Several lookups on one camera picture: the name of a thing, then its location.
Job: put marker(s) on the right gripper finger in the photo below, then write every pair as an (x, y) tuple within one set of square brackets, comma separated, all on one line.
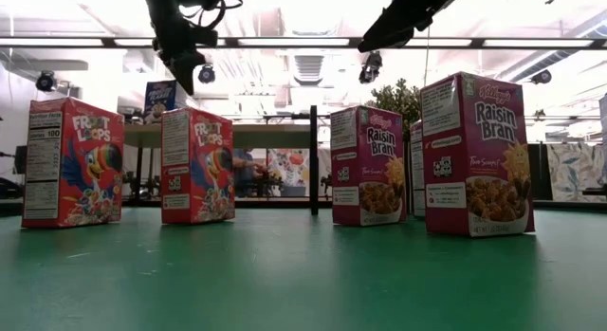
[(396, 37), (384, 25)]

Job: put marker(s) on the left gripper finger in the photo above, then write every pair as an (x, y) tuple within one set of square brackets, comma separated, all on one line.
[(189, 70)]

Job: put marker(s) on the Froot Loops cereal box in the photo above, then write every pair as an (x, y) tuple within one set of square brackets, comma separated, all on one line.
[(196, 170), (71, 170)]

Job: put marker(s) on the Raisin Bran cereal box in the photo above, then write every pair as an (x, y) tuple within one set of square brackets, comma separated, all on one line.
[(367, 170), (417, 179), (476, 155)]

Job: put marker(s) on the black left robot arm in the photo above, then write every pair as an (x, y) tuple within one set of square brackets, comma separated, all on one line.
[(163, 8)]

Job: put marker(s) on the wooden shelf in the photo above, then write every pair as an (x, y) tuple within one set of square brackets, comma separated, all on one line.
[(265, 136)]

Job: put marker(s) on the black ceiling spotlight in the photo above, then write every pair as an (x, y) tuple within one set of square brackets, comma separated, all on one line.
[(206, 74), (541, 76), (46, 81)]

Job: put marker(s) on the black bar with light strips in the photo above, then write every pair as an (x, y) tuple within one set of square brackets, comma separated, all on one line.
[(232, 42)]

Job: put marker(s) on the potted plant in striped pot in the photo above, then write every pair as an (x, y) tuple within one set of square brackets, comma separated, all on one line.
[(398, 103)]

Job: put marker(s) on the person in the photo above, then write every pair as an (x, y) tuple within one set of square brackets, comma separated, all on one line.
[(246, 172)]

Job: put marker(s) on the flower print cloth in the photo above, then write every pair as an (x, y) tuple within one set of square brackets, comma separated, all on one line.
[(289, 172)]

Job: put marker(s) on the dark monitor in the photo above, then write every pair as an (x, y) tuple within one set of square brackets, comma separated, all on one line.
[(21, 159)]

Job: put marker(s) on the black partition panel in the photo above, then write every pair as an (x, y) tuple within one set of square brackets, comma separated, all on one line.
[(538, 172)]

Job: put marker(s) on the leaf print curtain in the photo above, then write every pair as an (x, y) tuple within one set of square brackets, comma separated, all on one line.
[(576, 172)]

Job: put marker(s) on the green table mat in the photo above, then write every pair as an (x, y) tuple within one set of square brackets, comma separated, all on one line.
[(284, 283)]

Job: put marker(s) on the black overhead camera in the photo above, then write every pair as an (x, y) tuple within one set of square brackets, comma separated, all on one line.
[(371, 67)]

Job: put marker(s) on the black table frame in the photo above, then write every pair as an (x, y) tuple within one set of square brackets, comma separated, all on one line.
[(275, 204)]

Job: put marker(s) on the black metal shelf frame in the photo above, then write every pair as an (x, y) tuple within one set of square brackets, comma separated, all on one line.
[(313, 179)]

